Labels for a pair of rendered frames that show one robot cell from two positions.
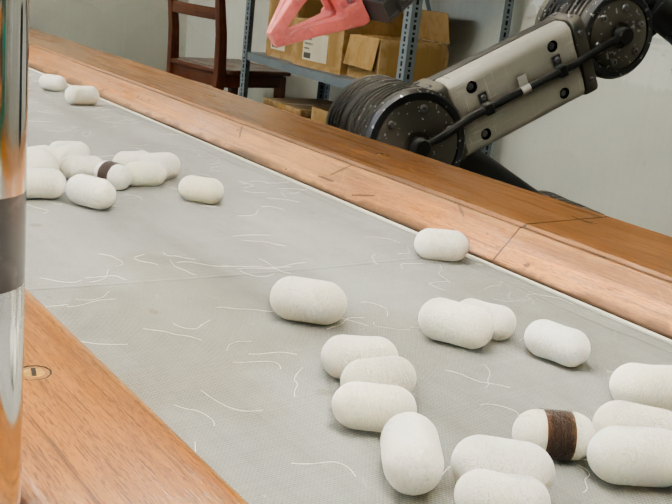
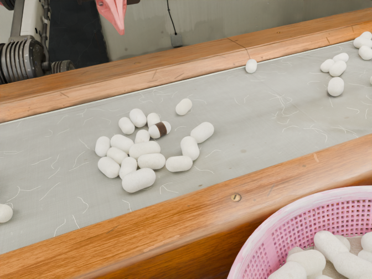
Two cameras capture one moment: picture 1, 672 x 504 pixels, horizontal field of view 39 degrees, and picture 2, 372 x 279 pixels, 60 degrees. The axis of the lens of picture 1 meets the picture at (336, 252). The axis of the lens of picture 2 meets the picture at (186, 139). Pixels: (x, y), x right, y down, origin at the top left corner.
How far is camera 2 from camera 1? 0.71 m
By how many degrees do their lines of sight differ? 64
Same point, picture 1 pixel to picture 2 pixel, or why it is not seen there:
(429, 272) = (267, 73)
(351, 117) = (7, 71)
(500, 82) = (39, 23)
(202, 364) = not seen: outside the picture
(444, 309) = (341, 65)
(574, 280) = (277, 52)
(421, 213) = (211, 66)
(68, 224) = (238, 142)
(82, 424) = not seen: outside the picture
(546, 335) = (344, 57)
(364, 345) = not seen: outside the picture
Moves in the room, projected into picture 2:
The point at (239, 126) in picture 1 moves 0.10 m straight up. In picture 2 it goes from (58, 93) to (37, 32)
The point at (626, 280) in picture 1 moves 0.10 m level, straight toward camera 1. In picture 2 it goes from (288, 44) to (341, 50)
